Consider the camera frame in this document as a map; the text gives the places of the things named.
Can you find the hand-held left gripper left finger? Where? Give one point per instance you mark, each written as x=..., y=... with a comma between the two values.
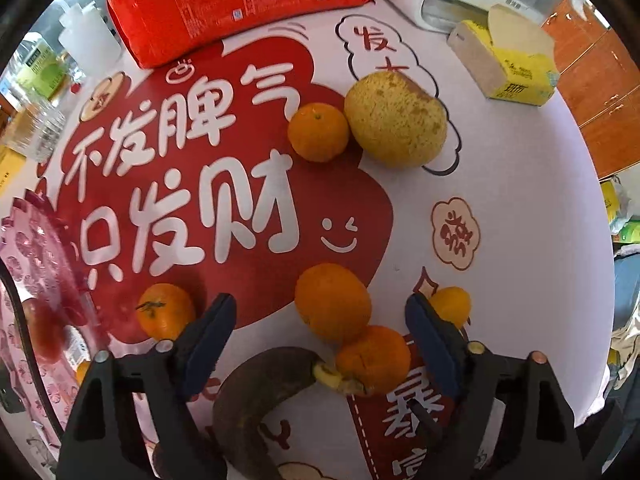
x=207, y=345

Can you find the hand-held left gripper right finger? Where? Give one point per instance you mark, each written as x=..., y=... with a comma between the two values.
x=435, y=350

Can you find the large orange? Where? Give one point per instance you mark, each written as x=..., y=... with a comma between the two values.
x=332, y=302

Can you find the pink printed fruit plate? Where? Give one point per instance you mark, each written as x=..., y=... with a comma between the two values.
x=35, y=250

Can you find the yellow speckled pear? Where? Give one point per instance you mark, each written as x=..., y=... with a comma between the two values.
x=395, y=120

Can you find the small yellow-orange tangerine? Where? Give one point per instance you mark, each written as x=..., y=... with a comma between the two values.
x=452, y=305

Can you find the tangerine with leafy stem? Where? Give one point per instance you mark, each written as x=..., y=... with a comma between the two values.
x=167, y=310

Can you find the orange with wrinkled skin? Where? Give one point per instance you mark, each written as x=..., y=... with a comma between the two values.
x=372, y=360

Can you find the dark overripe banana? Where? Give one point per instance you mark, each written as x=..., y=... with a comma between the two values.
x=250, y=400

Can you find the red apple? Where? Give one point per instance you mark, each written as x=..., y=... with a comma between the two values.
x=45, y=330

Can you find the red and white printed tablecloth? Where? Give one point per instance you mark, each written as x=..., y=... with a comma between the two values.
x=500, y=185

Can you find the blue cloth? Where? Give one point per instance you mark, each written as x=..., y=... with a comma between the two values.
x=627, y=290

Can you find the green and yellow bag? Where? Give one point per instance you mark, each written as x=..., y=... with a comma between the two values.
x=622, y=232

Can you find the round tangerine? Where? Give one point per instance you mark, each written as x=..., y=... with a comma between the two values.
x=318, y=131

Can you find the clear plastic water bottle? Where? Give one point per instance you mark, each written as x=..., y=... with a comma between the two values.
x=40, y=127

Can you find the wooden cabinet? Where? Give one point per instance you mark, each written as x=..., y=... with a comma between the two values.
x=600, y=100

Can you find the yellow tissue box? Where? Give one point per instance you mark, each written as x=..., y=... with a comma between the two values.
x=515, y=60

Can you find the green label bottle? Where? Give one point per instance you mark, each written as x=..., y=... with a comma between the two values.
x=42, y=70

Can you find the white plastic squeeze bottle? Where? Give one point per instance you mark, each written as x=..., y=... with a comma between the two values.
x=90, y=42

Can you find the red plastic package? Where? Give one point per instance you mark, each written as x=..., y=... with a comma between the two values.
x=225, y=0

